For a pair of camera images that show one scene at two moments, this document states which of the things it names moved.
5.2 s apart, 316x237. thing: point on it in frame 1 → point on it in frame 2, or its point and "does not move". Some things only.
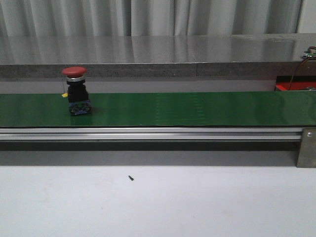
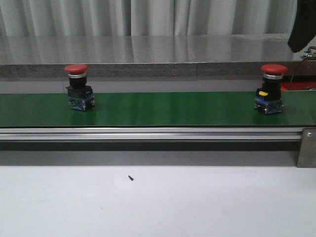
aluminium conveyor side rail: (151, 134) does not move
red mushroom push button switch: (77, 93) → (268, 98)
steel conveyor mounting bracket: (306, 155) does not move
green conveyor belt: (162, 109) does not move
